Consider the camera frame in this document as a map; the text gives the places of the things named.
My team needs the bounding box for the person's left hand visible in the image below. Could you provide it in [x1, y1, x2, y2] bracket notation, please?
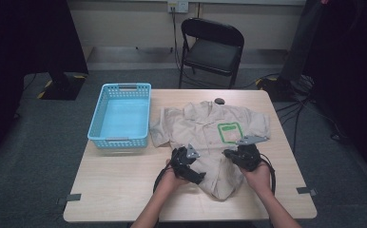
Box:
[159, 159, 189, 192]

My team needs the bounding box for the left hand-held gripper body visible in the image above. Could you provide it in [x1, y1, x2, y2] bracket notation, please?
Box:
[170, 143, 202, 179]

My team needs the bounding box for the black wall socket cable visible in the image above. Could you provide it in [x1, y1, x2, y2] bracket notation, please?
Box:
[170, 7, 204, 86]

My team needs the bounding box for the person's right hand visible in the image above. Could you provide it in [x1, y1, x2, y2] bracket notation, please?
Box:
[238, 160, 273, 195]

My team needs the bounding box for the right hand-held gripper cable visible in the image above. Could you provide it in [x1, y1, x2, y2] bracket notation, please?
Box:
[261, 153, 277, 196]

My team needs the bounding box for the hand-held gripper cable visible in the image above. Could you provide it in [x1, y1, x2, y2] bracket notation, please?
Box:
[261, 153, 277, 196]
[152, 161, 174, 195]

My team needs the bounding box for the beige short-sleeved shirt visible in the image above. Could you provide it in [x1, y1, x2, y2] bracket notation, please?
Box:
[148, 100, 272, 201]

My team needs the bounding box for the black curtain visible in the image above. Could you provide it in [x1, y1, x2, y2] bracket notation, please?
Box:
[0, 0, 89, 169]
[304, 0, 367, 186]

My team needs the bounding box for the black stand base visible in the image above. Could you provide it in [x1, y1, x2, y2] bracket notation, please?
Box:
[37, 71, 87, 102]

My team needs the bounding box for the grey metal stand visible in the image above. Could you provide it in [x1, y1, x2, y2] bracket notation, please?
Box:
[256, 0, 318, 103]

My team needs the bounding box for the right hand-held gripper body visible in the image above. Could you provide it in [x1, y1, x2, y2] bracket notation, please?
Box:
[233, 135, 268, 173]

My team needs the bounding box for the grey tape strip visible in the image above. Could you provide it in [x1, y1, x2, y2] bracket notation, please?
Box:
[56, 193, 82, 205]
[296, 186, 318, 197]

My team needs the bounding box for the left hand-held gripper cable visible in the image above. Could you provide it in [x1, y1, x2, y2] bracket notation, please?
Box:
[152, 161, 174, 195]

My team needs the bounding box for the black floor cable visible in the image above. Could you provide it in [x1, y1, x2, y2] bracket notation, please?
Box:
[275, 94, 313, 155]

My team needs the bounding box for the black folding chair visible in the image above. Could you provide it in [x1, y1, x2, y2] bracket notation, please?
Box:
[178, 17, 245, 89]

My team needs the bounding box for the blue plastic basket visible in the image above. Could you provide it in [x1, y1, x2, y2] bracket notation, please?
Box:
[87, 83, 152, 150]

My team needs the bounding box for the white wall socket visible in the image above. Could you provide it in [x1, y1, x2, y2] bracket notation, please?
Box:
[167, 0, 189, 14]

